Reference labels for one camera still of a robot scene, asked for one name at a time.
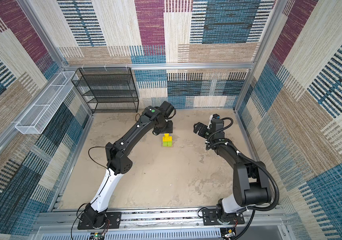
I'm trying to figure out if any small yellow square block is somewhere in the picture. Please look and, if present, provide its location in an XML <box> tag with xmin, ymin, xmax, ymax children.
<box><xmin>163</xmin><ymin>136</ymin><xmax>172</xmax><ymax>142</ymax></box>

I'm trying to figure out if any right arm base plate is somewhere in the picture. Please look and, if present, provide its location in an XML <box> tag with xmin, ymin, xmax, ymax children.
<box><xmin>198</xmin><ymin>208</ymin><xmax>245</xmax><ymax>226</ymax></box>

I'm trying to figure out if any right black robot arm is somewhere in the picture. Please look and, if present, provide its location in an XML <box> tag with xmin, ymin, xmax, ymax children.
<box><xmin>194</xmin><ymin>115</ymin><xmax>272</xmax><ymax>224</ymax></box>

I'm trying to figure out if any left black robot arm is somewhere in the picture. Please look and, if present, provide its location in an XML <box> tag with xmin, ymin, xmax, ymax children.
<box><xmin>78</xmin><ymin>101</ymin><xmax>176</xmax><ymax>230</ymax></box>

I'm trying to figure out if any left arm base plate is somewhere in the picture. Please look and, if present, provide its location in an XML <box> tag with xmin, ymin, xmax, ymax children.
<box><xmin>77</xmin><ymin>211</ymin><xmax>122</xmax><ymax>230</ymax></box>

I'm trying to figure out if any white wire mesh basket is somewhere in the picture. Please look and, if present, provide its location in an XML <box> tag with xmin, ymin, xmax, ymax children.
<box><xmin>15</xmin><ymin>71</ymin><xmax>75</xmax><ymax>135</ymax></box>

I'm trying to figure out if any yellow cylinder block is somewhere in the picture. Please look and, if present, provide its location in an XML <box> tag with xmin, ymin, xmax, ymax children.
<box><xmin>163</xmin><ymin>134</ymin><xmax>170</xmax><ymax>140</ymax></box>

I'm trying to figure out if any aluminium front rail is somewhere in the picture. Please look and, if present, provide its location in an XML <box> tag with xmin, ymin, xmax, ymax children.
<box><xmin>28</xmin><ymin>207</ymin><xmax>296</xmax><ymax>240</ymax></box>

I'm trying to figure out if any black wire shelf rack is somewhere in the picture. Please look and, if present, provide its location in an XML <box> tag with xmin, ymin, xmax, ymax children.
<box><xmin>71</xmin><ymin>67</ymin><xmax>139</xmax><ymax>114</ymax></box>

